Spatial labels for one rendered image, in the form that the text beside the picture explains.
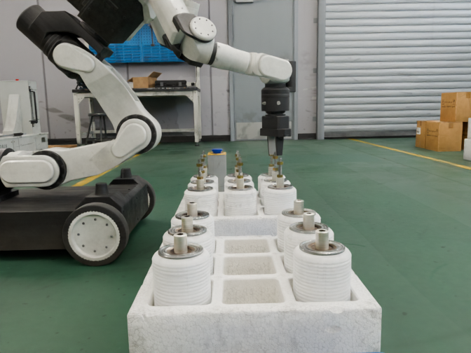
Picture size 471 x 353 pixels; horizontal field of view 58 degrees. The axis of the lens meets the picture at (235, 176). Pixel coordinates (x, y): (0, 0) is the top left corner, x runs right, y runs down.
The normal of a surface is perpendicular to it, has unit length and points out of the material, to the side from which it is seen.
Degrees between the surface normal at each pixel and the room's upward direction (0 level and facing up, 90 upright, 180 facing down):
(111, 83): 113
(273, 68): 90
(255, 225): 90
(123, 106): 90
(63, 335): 0
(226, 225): 90
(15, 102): 67
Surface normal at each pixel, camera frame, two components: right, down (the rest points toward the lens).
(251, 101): 0.02, 0.16
